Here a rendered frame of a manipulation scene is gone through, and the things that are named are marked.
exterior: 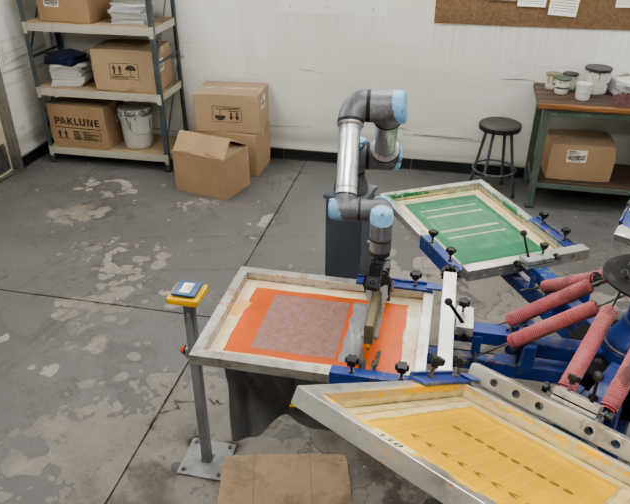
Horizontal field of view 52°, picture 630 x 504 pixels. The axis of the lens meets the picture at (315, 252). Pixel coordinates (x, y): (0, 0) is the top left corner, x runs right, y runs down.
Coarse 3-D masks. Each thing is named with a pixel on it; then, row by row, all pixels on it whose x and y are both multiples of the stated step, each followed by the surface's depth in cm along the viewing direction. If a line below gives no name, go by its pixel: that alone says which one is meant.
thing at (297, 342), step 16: (240, 320) 242; (256, 320) 242; (272, 320) 242; (240, 336) 233; (256, 336) 233; (272, 336) 233; (288, 336) 233; (304, 336) 233; (320, 336) 233; (336, 336) 233; (384, 336) 233; (240, 352) 226; (256, 352) 226; (272, 352) 226; (288, 352) 226; (304, 352) 226; (320, 352) 226; (336, 352) 226; (368, 352) 226; (384, 352) 226; (400, 352) 226; (368, 368) 218; (384, 368) 218
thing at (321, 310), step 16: (256, 288) 260; (256, 304) 251; (272, 304) 250; (288, 304) 250; (304, 304) 250; (320, 304) 250; (336, 304) 250; (352, 304) 251; (288, 320) 242; (304, 320) 242; (320, 320) 242; (336, 320) 242; (384, 320) 242; (400, 320) 242; (400, 336) 233
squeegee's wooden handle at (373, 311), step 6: (372, 294) 224; (378, 294) 224; (372, 300) 221; (378, 300) 221; (372, 306) 218; (378, 306) 220; (372, 312) 215; (378, 312) 223; (366, 318) 212; (372, 318) 212; (366, 324) 209; (372, 324) 210; (366, 330) 210; (372, 330) 209; (366, 336) 211; (372, 336) 210; (366, 342) 212; (372, 342) 212
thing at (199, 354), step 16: (240, 272) 264; (256, 272) 264; (272, 272) 264; (288, 272) 264; (240, 288) 257; (336, 288) 259; (352, 288) 258; (224, 304) 244; (224, 320) 241; (208, 336) 228; (192, 352) 220; (208, 352) 220; (224, 352) 220; (416, 352) 220; (240, 368) 217; (256, 368) 216; (272, 368) 214; (288, 368) 213; (304, 368) 213; (320, 368) 213; (416, 368) 213
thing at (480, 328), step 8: (480, 328) 223; (488, 328) 223; (496, 328) 223; (504, 328) 223; (456, 336) 224; (472, 336) 223; (488, 336) 221; (496, 336) 221; (504, 336) 220; (488, 344) 223; (496, 344) 222
